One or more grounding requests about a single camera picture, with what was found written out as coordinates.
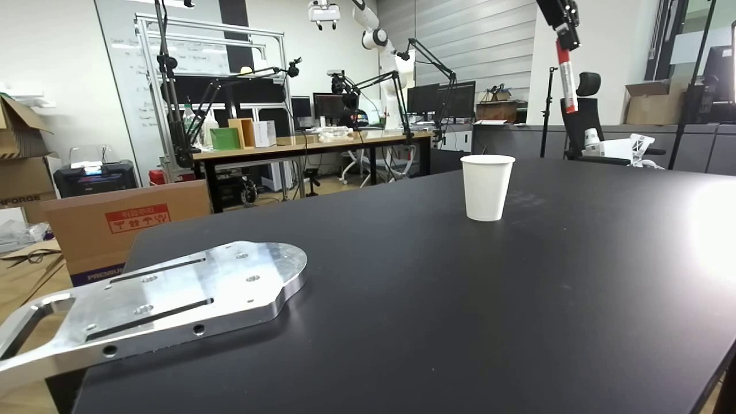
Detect crumpled white plastic bag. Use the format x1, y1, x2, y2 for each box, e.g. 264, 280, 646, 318
583, 127, 668, 170

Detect cardboard box with red label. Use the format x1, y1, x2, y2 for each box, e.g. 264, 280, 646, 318
44, 177, 216, 287

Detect wooden top desk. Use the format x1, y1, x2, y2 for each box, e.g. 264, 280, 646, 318
190, 127, 437, 216

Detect white paper cup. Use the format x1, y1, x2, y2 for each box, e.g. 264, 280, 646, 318
458, 151, 518, 225

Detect flat cardboard sheet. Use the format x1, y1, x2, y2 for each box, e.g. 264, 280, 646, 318
0, 238, 74, 327

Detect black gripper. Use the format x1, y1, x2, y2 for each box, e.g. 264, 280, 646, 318
534, 0, 584, 53

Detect black upright stand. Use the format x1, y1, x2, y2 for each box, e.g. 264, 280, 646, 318
538, 64, 557, 161

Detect dark grey cabinet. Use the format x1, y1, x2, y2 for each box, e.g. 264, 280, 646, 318
469, 120, 736, 177

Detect plain cardboard box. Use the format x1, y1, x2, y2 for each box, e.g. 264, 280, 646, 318
621, 77, 695, 130

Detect black slanted stand pole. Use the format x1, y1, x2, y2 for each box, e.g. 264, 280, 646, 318
664, 0, 721, 172

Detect black printer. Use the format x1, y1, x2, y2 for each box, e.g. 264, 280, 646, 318
51, 157, 140, 200

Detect white box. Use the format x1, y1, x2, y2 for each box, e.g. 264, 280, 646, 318
250, 118, 279, 149

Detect green box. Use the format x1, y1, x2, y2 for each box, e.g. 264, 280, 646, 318
208, 125, 245, 151

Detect black computer monitor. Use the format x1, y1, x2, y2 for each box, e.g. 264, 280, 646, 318
404, 78, 478, 123

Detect silver metal mounting plate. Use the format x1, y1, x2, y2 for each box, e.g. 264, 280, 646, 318
0, 239, 310, 396

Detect whiteboard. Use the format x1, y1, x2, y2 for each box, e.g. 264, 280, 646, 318
92, 0, 232, 170

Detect orange box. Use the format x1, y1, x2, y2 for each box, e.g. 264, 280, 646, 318
228, 115, 259, 151

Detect stacked open cardboard boxes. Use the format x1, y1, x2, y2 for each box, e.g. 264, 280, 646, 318
0, 89, 57, 208

